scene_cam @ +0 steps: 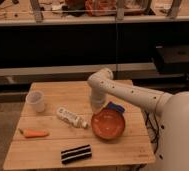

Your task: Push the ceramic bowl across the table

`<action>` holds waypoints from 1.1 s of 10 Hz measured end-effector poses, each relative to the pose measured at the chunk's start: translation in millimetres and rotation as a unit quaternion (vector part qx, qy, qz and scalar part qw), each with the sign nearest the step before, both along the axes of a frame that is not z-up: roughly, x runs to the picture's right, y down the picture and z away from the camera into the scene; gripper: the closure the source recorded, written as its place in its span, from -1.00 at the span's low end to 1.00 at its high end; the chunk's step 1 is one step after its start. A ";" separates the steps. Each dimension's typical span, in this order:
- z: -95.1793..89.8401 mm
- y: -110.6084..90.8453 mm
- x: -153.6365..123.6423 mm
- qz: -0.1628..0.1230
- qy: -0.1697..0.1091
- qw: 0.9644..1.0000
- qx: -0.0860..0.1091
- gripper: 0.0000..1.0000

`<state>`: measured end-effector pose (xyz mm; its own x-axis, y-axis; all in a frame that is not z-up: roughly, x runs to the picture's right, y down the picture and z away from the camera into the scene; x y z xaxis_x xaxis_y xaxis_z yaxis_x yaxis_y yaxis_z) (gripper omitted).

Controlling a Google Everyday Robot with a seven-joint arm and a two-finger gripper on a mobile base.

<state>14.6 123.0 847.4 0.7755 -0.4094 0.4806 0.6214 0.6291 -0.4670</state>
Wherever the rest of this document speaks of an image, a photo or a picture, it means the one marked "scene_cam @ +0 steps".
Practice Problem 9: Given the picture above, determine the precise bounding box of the black box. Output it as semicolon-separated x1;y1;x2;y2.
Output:
153;45;189;74

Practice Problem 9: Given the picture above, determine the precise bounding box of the black white striped block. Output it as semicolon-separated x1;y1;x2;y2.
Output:
61;144;92;164

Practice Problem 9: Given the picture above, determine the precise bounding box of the black cable bundle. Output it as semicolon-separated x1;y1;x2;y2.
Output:
143;110;161;154

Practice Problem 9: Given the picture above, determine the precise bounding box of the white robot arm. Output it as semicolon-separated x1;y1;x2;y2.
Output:
88;68;189;171

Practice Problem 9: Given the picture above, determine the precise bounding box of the long background workbench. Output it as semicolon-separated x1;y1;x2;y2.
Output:
0;0;189;76

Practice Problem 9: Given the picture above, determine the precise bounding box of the clear plastic cup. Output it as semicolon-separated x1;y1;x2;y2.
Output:
25;90;45;113

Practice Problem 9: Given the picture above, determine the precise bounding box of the white plastic bottle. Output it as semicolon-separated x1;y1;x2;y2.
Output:
56;107;88;129

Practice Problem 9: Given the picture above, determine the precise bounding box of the orange ceramic bowl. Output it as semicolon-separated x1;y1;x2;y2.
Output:
91;108;125;140

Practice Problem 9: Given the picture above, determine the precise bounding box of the blue yellow sponge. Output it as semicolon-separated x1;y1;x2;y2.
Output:
105;101;125;114

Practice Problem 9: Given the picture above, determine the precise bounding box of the orange toy carrot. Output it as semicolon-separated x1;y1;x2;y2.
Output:
19;129;49;138

